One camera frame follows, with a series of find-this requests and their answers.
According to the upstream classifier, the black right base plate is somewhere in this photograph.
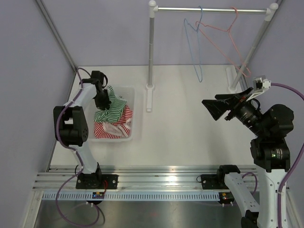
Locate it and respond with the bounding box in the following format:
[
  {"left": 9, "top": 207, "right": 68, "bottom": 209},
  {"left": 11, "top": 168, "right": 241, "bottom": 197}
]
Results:
[{"left": 196, "top": 174, "right": 228, "bottom": 190}]

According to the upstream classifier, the green striped tank top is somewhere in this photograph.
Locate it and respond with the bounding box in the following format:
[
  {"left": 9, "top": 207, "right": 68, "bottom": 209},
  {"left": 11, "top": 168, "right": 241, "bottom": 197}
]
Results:
[{"left": 94, "top": 85, "right": 127, "bottom": 123}]

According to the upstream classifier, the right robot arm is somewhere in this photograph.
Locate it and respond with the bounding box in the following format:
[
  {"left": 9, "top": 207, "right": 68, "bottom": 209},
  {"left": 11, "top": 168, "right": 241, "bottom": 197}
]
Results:
[{"left": 202, "top": 87, "right": 294, "bottom": 228}]

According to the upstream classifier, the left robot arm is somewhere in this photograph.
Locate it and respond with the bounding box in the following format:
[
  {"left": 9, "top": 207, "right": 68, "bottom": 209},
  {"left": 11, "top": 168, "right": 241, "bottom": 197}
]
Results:
[{"left": 53, "top": 71, "right": 111, "bottom": 189}]

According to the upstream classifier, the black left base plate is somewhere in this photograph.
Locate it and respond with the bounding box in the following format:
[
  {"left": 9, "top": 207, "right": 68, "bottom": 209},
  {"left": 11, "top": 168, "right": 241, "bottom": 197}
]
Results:
[{"left": 76, "top": 173, "right": 118, "bottom": 190}]

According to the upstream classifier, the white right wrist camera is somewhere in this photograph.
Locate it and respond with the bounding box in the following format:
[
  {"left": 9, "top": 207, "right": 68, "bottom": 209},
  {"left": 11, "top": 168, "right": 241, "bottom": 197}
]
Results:
[{"left": 246, "top": 76, "right": 271, "bottom": 101}]

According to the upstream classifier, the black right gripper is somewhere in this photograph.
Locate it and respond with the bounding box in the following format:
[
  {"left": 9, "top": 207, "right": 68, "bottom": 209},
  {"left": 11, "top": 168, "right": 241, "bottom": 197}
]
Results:
[{"left": 203, "top": 87, "right": 268, "bottom": 137}]

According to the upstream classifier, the red striped tank top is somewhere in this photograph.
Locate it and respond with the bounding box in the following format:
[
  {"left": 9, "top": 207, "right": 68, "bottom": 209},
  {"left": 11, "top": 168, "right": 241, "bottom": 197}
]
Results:
[{"left": 94, "top": 105, "right": 133, "bottom": 140}]

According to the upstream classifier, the white slotted cable duct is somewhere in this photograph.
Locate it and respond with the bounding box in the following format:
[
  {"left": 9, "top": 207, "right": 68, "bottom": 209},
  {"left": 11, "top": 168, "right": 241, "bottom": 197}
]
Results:
[{"left": 42, "top": 191, "right": 219, "bottom": 201}]

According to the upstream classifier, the blue wire hanger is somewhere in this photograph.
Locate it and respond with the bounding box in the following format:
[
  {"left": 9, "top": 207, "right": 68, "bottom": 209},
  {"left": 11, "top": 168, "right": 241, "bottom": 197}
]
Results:
[{"left": 183, "top": 18, "right": 203, "bottom": 83}]

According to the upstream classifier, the aluminium mounting rail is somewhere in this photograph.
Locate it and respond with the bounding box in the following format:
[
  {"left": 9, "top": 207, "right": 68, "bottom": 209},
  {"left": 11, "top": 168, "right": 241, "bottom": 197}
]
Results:
[{"left": 32, "top": 154, "right": 291, "bottom": 192}]

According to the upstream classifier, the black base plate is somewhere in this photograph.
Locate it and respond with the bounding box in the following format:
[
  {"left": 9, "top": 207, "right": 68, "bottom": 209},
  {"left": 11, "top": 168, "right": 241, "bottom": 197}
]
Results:
[
  {"left": 76, "top": 173, "right": 118, "bottom": 190},
  {"left": 196, "top": 174, "right": 228, "bottom": 190}
]

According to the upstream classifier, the clear plastic basket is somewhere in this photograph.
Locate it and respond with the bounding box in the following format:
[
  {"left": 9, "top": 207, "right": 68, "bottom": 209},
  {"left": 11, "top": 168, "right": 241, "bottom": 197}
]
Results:
[{"left": 85, "top": 85, "right": 136, "bottom": 143}]

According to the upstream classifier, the metal clothes rack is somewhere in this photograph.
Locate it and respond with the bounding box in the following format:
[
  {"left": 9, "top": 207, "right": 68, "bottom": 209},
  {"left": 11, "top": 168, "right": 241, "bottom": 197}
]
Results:
[{"left": 146, "top": 0, "right": 280, "bottom": 112}]

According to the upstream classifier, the pink wire hanger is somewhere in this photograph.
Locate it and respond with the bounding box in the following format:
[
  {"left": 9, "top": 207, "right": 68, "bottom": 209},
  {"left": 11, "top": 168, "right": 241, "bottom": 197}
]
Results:
[{"left": 195, "top": 7, "right": 252, "bottom": 78}]

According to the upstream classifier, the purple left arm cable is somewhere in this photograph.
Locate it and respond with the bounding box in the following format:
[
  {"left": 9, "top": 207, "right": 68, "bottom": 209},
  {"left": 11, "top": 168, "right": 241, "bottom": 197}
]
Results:
[{"left": 55, "top": 67, "right": 106, "bottom": 225}]

